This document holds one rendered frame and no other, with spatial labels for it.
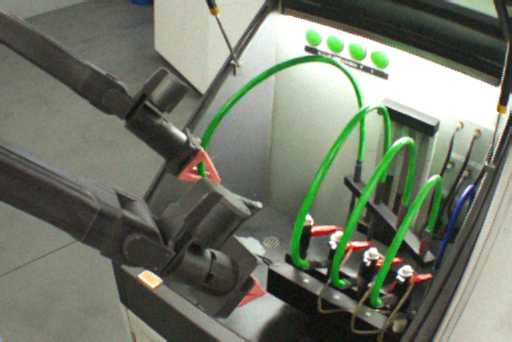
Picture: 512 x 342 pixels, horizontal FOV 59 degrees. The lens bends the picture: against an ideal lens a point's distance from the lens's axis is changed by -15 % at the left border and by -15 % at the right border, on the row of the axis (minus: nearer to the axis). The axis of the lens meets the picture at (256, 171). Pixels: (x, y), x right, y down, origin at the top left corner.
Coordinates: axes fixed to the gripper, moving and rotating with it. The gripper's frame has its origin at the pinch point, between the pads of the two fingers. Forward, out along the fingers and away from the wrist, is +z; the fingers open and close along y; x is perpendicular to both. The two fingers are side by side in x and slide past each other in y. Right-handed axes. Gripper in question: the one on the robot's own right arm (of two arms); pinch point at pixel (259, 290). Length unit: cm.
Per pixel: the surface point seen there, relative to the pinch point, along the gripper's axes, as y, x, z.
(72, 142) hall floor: -56, 273, 113
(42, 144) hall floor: -71, 284, 98
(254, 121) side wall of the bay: 21, 54, 32
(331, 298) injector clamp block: 0.9, 7.2, 33.7
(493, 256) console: 26.3, -18.8, 26.2
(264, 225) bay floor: 1, 49, 54
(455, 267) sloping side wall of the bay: 20.7, -13.9, 25.6
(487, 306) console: 18.9, -22.5, 31.8
